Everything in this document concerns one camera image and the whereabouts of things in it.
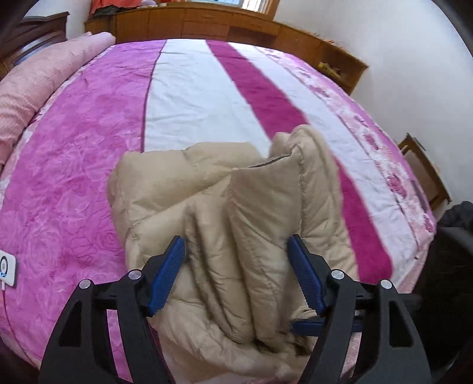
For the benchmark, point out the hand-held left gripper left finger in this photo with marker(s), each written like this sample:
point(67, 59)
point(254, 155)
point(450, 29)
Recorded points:
point(166, 277)

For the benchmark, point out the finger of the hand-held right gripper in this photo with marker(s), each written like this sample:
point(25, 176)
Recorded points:
point(314, 328)

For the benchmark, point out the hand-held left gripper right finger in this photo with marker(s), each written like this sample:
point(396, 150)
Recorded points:
point(305, 273)

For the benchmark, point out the beige down jacket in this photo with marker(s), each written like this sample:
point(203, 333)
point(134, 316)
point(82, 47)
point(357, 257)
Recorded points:
point(221, 192)

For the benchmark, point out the pink and white floral bedspread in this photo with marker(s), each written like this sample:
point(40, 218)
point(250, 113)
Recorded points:
point(92, 166)

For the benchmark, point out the wooden chair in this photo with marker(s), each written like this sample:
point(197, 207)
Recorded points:
point(421, 173)

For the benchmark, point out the white controller box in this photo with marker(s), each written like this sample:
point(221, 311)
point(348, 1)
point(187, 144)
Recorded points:
point(7, 269)

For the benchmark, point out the yellow shelf ornament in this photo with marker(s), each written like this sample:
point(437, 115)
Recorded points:
point(329, 68)

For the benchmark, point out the pink rolled quilt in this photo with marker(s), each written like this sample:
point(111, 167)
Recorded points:
point(44, 81)

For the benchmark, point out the long wooden cabinet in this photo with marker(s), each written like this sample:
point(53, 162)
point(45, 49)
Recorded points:
point(240, 27)

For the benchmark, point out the dark cloth on cabinet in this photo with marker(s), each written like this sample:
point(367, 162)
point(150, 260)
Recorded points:
point(103, 11)

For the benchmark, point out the window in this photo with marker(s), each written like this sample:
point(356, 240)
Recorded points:
point(251, 4)

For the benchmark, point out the dark wooden headboard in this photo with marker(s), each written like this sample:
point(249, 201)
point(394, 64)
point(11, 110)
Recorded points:
point(33, 37)

